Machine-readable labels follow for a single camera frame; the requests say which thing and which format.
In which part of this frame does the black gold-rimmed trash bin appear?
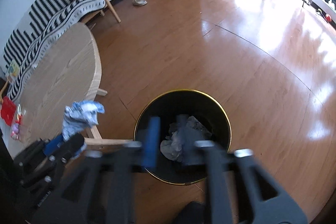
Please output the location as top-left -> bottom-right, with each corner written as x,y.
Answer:
133,89 -> 232,185

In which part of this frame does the blue white crumpled wrapper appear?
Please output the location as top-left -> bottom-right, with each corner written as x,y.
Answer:
62,101 -> 105,141

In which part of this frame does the red plush toy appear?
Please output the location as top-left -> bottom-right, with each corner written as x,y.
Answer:
1,96 -> 17,126

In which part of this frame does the round wooden table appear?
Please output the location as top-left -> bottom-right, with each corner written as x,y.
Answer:
15,22 -> 133,154

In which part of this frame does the colourful children's book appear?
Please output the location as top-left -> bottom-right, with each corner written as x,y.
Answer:
5,59 -> 20,83

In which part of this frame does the black white striped sofa blanket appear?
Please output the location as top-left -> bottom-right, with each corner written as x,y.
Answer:
1,0 -> 105,102

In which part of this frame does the beige slipper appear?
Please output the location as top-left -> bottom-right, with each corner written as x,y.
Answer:
132,0 -> 147,7

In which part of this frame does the wooden sofa frame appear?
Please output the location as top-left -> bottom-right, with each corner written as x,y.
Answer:
81,0 -> 121,24

